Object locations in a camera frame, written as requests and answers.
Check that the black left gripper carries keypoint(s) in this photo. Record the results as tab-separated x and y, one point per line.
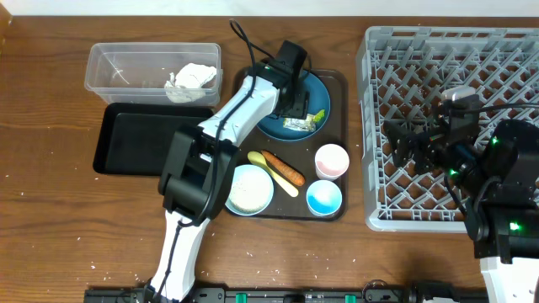
298	106

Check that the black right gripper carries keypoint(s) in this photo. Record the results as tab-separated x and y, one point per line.
412	146

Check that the silver green snack wrapper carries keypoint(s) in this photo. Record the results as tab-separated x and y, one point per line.
309	124

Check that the light blue bowl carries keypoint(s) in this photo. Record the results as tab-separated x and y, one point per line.
251	192

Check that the light blue cup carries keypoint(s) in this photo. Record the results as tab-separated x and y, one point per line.
324	198

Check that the white paper napkin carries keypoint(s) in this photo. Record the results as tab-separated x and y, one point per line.
187	85

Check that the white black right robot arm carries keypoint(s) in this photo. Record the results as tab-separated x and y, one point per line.
500	212

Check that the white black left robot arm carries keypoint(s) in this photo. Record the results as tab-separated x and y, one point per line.
197	175

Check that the grey dishwasher rack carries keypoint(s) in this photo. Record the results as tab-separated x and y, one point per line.
401	73

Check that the clear plastic waste bin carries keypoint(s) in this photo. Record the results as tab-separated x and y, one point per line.
135	72

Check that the dark blue plate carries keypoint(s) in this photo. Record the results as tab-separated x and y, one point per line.
319	99

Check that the brown serving tray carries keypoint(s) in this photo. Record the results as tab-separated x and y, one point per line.
301	154

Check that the yellow plastic spoon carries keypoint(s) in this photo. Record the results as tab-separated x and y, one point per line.
256	158

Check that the pink cup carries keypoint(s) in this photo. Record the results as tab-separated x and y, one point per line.
331	161

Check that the orange carrot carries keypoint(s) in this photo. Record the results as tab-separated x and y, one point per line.
287	171

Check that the black rectangular tray bin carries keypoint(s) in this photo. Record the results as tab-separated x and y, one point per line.
134	139

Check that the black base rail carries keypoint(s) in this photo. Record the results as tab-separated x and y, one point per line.
375	291

